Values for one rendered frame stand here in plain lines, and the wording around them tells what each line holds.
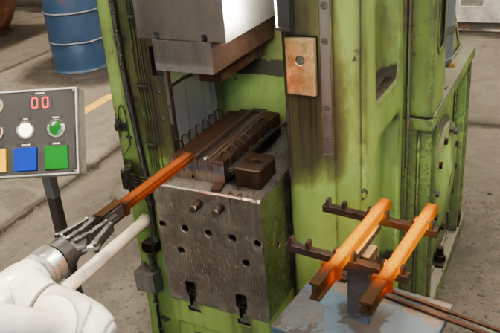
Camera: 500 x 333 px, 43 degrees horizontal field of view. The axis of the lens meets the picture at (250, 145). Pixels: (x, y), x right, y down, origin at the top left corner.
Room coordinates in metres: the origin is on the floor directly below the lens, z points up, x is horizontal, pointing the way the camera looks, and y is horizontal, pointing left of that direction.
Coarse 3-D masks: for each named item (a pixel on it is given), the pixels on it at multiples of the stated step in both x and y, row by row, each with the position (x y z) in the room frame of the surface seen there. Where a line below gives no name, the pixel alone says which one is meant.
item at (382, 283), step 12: (432, 204) 1.44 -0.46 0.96; (420, 216) 1.39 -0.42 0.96; (432, 216) 1.40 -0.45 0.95; (420, 228) 1.34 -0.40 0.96; (408, 240) 1.29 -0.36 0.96; (396, 252) 1.24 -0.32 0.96; (408, 252) 1.25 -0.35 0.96; (396, 264) 1.20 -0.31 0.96; (372, 276) 1.15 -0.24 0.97; (384, 276) 1.15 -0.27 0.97; (396, 276) 1.18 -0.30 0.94; (372, 288) 1.11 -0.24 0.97; (384, 288) 1.14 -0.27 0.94; (360, 300) 1.07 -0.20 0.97; (372, 300) 1.07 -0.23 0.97; (360, 312) 1.07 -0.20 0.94; (372, 312) 1.06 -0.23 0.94
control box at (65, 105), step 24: (0, 96) 1.96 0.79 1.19; (24, 96) 1.96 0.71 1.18; (48, 96) 1.95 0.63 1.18; (72, 96) 1.94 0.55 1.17; (0, 120) 1.93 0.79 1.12; (24, 120) 1.92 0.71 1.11; (48, 120) 1.91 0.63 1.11; (72, 120) 1.90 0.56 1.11; (0, 144) 1.89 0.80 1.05; (24, 144) 1.88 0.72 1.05; (48, 144) 1.87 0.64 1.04; (72, 144) 1.87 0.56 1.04; (72, 168) 1.83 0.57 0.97
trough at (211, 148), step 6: (252, 114) 2.13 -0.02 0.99; (240, 120) 2.05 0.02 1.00; (246, 120) 2.08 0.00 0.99; (234, 126) 2.01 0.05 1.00; (240, 126) 2.03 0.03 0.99; (228, 132) 1.97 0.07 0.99; (234, 132) 1.98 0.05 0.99; (222, 138) 1.93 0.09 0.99; (228, 138) 1.93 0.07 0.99; (216, 144) 1.89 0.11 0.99; (204, 150) 1.83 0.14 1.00; (210, 150) 1.85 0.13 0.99; (198, 156) 1.79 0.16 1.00; (204, 156) 1.81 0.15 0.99
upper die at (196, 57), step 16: (272, 16) 2.11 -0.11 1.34; (256, 32) 1.99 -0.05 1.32; (272, 32) 2.10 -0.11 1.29; (160, 48) 1.82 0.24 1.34; (176, 48) 1.80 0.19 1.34; (192, 48) 1.77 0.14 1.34; (208, 48) 1.75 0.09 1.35; (224, 48) 1.81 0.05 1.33; (240, 48) 1.89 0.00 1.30; (160, 64) 1.83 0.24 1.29; (176, 64) 1.80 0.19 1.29; (192, 64) 1.77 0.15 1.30; (208, 64) 1.75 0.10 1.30; (224, 64) 1.80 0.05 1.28
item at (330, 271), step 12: (384, 204) 1.46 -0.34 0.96; (372, 216) 1.41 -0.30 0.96; (360, 228) 1.36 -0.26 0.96; (372, 228) 1.38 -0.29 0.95; (348, 240) 1.31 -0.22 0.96; (360, 240) 1.31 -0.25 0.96; (336, 252) 1.26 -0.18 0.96; (348, 252) 1.26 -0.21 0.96; (324, 264) 1.20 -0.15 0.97; (336, 264) 1.22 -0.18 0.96; (324, 276) 1.16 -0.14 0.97; (336, 276) 1.19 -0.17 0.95; (312, 288) 1.14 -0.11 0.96; (324, 288) 1.16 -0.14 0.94
